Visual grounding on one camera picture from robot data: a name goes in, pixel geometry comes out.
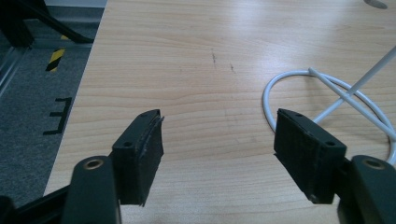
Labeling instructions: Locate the grey round object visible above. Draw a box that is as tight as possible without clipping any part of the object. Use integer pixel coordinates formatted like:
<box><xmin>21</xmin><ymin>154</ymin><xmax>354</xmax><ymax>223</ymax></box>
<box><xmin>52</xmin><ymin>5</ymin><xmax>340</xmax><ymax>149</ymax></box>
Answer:
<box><xmin>362</xmin><ymin>0</ymin><xmax>389</xmax><ymax>10</ymax></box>

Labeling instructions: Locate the white cable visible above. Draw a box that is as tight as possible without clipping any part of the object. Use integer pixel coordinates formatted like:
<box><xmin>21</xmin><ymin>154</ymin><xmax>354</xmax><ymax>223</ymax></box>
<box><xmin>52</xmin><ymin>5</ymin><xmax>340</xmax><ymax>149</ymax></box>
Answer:
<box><xmin>262</xmin><ymin>46</ymin><xmax>396</xmax><ymax>166</ymax></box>

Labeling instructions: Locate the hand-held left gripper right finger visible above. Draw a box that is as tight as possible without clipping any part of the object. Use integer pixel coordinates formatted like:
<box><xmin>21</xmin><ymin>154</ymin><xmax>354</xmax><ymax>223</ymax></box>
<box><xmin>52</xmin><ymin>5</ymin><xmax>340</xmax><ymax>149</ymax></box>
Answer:
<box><xmin>273</xmin><ymin>107</ymin><xmax>348</xmax><ymax>205</ymax></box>

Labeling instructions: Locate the black stand leg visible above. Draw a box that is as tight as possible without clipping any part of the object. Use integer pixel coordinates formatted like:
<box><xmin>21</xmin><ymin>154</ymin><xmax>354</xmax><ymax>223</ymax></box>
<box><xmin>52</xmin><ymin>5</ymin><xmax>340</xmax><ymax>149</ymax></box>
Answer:
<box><xmin>0</xmin><ymin>0</ymin><xmax>95</xmax><ymax>49</ymax></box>

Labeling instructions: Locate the yellow and black hazard tape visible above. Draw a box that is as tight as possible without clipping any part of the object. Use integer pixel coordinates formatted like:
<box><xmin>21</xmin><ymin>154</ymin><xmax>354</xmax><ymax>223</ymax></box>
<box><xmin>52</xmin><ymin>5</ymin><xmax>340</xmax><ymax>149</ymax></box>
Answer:
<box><xmin>45</xmin><ymin>48</ymin><xmax>66</xmax><ymax>73</ymax></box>

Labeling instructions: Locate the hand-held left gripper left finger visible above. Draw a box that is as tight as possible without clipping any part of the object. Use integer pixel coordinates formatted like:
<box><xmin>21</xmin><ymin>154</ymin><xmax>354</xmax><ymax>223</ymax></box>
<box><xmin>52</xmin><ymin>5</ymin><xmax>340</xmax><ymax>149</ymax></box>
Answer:
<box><xmin>110</xmin><ymin>108</ymin><xmax>165</xmax><ymax>207</ymax></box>

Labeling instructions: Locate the black tape floor mark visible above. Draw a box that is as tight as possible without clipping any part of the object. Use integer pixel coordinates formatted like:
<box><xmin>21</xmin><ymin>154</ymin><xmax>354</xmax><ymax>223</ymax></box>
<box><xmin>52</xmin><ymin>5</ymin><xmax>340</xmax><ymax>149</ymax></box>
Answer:
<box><xmin>42</xmin><ymin>96</ymin><xmax>73</xmax><ymax>136</ymax></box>

